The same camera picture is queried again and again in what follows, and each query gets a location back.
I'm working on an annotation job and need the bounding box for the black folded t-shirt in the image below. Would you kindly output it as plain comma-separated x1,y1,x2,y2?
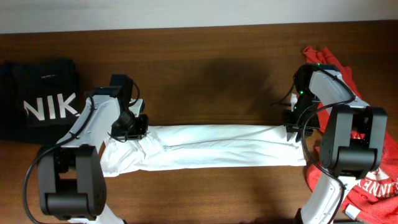
1,58,80,145

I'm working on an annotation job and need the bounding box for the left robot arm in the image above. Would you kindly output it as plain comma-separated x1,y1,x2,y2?
34,75,148,223

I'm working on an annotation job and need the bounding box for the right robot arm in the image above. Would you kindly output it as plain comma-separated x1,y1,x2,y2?
282,63,387,223

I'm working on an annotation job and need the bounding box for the white printed t-shirt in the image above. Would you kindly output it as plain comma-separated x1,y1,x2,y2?
100,124,306,177

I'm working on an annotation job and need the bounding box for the red t-shirt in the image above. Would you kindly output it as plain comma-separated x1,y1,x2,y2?
303,45,397,224

